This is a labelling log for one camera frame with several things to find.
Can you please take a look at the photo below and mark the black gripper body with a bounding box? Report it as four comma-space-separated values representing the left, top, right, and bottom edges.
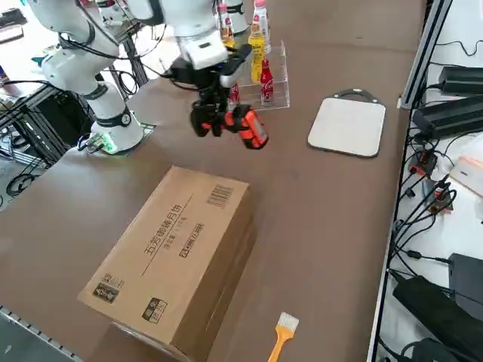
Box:
162, 56, 227, 100

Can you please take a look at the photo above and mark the white pad with black frame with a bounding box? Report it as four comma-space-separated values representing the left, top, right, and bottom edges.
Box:
306, 88, 387, 159

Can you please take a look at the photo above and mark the red black connector plug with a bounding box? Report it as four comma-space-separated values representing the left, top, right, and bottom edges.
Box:
409, 149, 438, 176
429, 180, 458, 214

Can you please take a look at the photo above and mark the black square box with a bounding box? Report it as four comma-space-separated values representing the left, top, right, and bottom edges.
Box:
448, 253, 483, 321

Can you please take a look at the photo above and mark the thick aluminium profile rail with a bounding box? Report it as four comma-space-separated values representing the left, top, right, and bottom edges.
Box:
398, 0, 454, 110

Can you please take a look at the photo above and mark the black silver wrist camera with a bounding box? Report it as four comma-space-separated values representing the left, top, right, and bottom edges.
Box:
217, 44, 254, 88

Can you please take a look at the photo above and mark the orange black barcode scanner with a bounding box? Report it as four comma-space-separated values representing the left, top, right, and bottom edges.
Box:
190, 104, 270, 150

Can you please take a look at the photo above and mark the yellow drink bottle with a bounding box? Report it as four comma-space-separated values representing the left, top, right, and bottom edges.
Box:
220, 26, 237, 49
247, 23, 266, 84

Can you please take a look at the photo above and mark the white box with pink stripe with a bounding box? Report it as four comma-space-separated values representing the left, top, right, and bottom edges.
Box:
448, 145, 483, 199

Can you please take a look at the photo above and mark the black equipment rack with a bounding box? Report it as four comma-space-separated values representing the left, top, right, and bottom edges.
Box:
0, 81, 95, 167

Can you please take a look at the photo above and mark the brown cardboard box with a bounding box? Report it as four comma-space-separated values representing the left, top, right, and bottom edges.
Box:
77, 164, 259, 362

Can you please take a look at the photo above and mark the white bottle with pink cap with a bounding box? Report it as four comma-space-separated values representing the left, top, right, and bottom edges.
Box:
217, 2, 232, 29
251, 0, 273, 54

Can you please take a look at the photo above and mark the grey slotted rail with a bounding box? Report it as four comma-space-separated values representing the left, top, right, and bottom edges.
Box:
0, 304, 82, 362

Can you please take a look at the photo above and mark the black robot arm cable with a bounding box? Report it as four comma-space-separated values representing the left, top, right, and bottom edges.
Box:
56, 0, 169, 99

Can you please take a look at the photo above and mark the clear acrylic bottle shelf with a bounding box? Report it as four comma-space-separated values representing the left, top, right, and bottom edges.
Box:
226, 39, 292, 110

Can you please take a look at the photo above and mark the orange brush with white bristles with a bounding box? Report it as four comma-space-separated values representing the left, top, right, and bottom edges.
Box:
266, 311, 300, 362

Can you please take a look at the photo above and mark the black soft pouch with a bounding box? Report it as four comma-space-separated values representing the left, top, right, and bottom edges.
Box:
392, 275, 483, 340

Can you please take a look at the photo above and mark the long black ribbed power brick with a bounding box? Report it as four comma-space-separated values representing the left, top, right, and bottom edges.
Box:
411, 94, 483, 140

